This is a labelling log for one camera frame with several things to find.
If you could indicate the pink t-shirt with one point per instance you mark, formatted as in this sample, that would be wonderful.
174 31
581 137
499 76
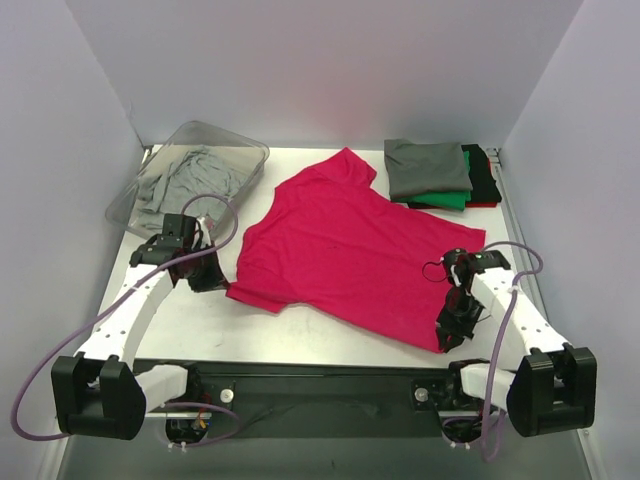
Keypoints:
331 242

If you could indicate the clear plastic bin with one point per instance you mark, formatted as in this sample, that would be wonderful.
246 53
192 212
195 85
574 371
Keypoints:
122 210

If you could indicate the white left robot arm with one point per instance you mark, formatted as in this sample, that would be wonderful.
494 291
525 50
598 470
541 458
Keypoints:
120 345

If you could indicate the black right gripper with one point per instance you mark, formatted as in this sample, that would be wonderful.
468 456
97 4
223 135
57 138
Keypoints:
452 323

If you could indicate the crumpled light grey t-shirt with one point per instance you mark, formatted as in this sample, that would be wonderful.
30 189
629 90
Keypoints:
182 172

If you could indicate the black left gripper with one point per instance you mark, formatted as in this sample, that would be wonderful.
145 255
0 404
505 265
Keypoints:
205 275

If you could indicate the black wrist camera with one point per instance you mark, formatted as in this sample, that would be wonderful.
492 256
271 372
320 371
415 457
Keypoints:
178 231
474 261

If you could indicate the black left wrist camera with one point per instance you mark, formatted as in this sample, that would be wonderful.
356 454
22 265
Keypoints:
178 231

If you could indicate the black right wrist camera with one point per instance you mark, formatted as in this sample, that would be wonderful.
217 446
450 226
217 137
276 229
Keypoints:
474 261

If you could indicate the folded dark grey t-shirt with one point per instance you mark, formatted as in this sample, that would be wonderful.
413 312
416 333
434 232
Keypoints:
400 156

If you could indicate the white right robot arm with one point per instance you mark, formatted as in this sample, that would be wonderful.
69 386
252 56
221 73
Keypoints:
530 345

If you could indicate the folded green t-shirt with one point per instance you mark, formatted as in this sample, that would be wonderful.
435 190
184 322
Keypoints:
442 180

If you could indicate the aluminium front frame rail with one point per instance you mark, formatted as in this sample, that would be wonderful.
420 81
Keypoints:
423 394

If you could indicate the folded black t-shirt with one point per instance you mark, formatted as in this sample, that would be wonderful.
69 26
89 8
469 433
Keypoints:
451 200

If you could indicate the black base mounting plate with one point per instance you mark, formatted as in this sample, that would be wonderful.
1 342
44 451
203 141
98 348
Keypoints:
260 420

